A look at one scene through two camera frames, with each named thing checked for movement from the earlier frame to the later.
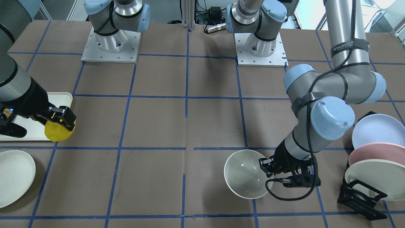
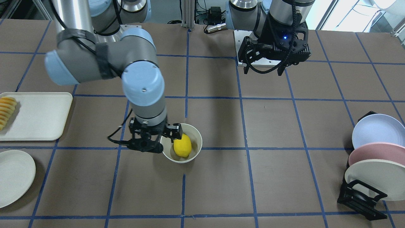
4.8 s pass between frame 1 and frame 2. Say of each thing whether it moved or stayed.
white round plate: stayed
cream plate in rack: stayed
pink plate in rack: stayed
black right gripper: moved
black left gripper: moved
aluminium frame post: stayed
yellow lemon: moved
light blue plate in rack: stayed
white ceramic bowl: moved
